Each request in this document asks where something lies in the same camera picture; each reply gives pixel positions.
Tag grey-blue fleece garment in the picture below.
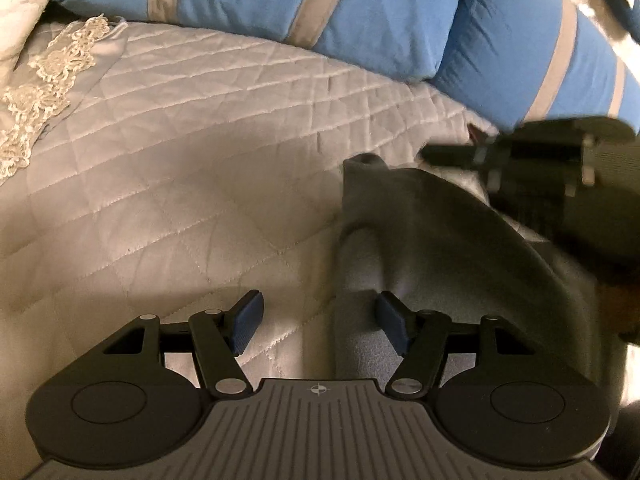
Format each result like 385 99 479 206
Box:
330 152 626 413

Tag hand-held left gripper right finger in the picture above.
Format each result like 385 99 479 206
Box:
376 290 533 401

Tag lace trimmed cloth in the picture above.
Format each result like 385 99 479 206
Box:
0 0 67 92

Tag grey quilted bedspread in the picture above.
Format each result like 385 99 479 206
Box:
0 14 501 387

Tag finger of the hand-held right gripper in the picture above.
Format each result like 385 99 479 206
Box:
422 141 502 170

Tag silver patterned cover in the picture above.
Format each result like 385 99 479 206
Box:
537 0 640 47

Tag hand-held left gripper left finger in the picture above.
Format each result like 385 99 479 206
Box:
102 290 265 399

